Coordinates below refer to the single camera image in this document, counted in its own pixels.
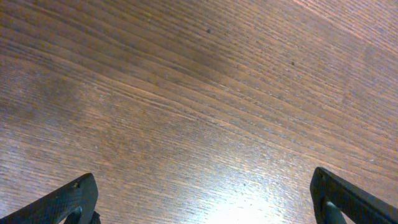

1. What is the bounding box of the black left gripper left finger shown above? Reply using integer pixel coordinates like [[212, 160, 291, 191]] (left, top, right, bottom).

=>
[[1, 173, 101, 224]]

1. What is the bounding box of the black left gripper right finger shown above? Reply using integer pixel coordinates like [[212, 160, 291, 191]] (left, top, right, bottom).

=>
[[310, 167, 397, 224]]

